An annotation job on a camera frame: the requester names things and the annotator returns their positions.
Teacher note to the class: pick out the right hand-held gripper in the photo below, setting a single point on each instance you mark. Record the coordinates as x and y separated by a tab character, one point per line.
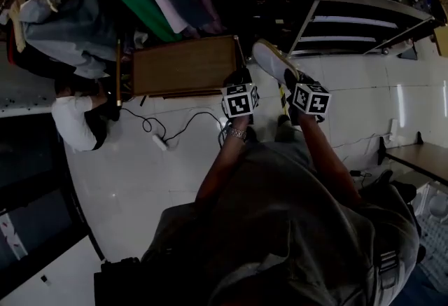
311	99

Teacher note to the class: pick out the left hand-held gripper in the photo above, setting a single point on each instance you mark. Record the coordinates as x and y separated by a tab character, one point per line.
238	101

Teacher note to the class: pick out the white shoe with tan sole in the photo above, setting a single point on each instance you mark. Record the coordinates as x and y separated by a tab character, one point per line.
273	57

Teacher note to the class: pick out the brown wooden cabinet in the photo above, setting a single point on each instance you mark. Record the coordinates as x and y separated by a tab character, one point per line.
185	66

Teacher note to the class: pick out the metal shelf rack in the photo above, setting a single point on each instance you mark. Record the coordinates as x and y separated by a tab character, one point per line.
367	3

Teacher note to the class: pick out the person's right forearm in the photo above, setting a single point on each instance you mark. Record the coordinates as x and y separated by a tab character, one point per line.
329	164

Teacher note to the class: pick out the person's left forearm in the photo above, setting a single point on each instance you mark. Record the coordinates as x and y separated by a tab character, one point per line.
217	171

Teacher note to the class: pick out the silver wristwatch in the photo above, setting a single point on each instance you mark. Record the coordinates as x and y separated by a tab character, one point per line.
237	133

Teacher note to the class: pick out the person's trouser leg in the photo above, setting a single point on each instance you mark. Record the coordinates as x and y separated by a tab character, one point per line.
288	136

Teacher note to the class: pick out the purple hanging garment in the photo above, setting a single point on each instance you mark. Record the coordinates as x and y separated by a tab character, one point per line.
203	0

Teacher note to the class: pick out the white power strip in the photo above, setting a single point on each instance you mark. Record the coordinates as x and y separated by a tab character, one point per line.
160	141

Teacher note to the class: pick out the black power adapter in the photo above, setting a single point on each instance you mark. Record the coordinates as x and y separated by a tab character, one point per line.
355	173

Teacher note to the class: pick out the green hanging garment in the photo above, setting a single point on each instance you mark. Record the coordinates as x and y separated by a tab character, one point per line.
140	3

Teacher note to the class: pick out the black object on floor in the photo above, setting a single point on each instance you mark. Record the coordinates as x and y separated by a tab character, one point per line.
385	182

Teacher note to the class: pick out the person's grey shirt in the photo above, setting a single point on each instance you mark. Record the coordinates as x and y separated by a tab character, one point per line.
280	227

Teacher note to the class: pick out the dark wooden table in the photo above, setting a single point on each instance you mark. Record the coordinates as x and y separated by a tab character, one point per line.
420	161

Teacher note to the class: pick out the grey hanging garment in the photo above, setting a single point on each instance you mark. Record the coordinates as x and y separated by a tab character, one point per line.
66	38

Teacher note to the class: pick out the white plastic crate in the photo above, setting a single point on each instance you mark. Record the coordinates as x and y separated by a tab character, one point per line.
434	227

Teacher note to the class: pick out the black framed glass door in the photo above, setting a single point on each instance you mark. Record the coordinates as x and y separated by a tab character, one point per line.
31	164

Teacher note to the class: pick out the black bag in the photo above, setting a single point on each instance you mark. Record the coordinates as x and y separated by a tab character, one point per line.
119	280

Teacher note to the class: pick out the blue fabric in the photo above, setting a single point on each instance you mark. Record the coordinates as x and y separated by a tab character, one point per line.
427	290

